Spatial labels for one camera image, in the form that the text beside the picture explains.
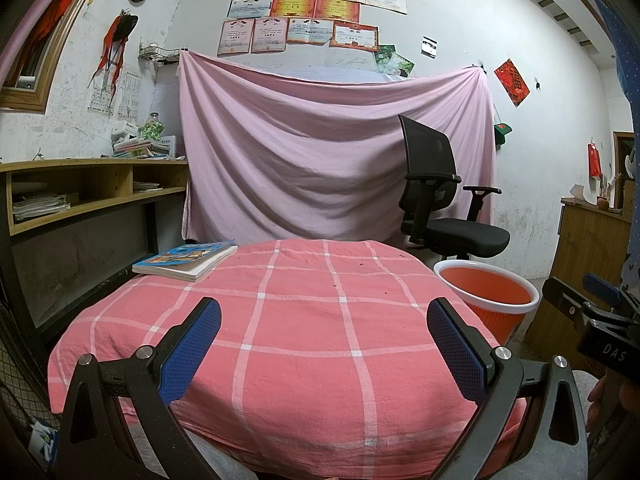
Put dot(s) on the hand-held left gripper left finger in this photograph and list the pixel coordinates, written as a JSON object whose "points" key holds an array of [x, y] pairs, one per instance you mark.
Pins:
{"points": [[192, 350]]}

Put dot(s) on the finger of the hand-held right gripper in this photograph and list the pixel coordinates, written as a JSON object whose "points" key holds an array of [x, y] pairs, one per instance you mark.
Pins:
{"points": [[602, 287], [567, 300]]}

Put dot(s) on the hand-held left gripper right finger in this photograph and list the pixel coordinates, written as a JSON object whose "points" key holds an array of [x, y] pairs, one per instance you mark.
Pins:
{"points": [[455, 355]]}

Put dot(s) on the orange plastic bucket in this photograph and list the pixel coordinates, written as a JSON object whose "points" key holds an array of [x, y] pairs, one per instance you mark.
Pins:
{"points": [[485, 285]]}

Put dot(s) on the person's right hand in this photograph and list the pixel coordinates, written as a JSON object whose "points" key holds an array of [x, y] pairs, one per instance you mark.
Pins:
{"points": [[597, 402]]}

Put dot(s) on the wooden cabinet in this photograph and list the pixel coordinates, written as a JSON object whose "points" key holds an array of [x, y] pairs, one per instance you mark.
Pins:
{"points": [[585, 245]]}

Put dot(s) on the small brown pot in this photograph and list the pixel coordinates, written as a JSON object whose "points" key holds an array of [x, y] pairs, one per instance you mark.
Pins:
{"points": [[602, 204]]}

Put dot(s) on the blue cartoon book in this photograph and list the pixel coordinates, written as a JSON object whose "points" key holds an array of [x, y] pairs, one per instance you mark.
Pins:
{"points": [[185, 260]]}

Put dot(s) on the white curved ornament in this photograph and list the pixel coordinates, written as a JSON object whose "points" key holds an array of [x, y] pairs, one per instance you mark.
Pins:
{"points": [[580, 195]]}

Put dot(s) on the pink checked tablecloth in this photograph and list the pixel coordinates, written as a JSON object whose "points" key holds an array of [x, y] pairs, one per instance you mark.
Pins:
{"points": [[300, 335]]}

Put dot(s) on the black office chair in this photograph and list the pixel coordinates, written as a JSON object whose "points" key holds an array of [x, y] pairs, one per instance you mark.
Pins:
{"points": [[450, 235]]}

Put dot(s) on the red hanging charm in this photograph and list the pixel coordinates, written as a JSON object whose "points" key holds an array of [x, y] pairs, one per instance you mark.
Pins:
{"points": [[594, 160]]}

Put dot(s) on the wooden framed board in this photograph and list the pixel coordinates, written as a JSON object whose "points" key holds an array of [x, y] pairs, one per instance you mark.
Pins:
{"points": [[625, 160]]}

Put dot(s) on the thin paper pile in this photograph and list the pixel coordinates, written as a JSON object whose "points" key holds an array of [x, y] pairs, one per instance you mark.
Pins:
{"points": [[147, 186]]}

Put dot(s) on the blue white packet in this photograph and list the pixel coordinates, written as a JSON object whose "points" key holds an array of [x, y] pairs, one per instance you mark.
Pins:
{"points": [[42, 440]]}

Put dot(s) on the blue patterned cloth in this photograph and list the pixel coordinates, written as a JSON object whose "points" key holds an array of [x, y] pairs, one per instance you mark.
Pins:
{"points": [[627, 110]]}

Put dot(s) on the wooden shelf desk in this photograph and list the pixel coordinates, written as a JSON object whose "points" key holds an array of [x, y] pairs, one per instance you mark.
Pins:
{"points": [[100, 170]]}

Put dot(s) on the stack of books and papers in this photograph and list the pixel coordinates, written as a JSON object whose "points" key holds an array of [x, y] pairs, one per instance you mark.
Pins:
{"points": [[145, 147]]}

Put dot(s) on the pile of white papers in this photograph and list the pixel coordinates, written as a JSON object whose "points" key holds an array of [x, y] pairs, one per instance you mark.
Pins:
{"points": [[40, 207]]}

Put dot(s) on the pink hanging sheet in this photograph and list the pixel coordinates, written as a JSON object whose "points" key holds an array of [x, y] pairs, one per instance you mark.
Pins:
{"points": [[300, 160]]}

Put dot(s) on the red paper poster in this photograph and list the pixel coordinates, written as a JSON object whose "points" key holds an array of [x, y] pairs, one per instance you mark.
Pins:
{"points": [[512, 82]]}

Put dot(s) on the glass jar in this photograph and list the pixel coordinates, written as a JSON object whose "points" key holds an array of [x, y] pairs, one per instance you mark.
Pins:
{"points": [[152, 127]]}

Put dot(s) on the green photo print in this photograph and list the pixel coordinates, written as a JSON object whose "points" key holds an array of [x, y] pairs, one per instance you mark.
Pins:
{"points": [[402, 65], [384, 56]]}

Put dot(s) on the black and white card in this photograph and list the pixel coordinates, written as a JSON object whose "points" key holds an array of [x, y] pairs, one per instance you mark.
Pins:
{"points": [[430, 46]]}

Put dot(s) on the red tassel decoration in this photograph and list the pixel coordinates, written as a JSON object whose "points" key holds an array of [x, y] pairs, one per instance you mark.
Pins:
{"points": [[112, 50]]}

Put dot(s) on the red hanging cloth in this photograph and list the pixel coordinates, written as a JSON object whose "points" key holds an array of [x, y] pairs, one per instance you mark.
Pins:
{"points": [[60, 5]]}

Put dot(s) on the white wall calendar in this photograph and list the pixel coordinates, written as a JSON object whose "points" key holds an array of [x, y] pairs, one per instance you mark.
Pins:
{"points": [[107, 95]]}

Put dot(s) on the wooden window frame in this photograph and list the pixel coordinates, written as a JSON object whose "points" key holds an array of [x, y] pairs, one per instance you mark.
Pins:
{"points": [[45, 75]]}

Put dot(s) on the group of wall certificates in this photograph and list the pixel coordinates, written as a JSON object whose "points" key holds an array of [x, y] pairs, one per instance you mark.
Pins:
{"points": [[300, 17]]}

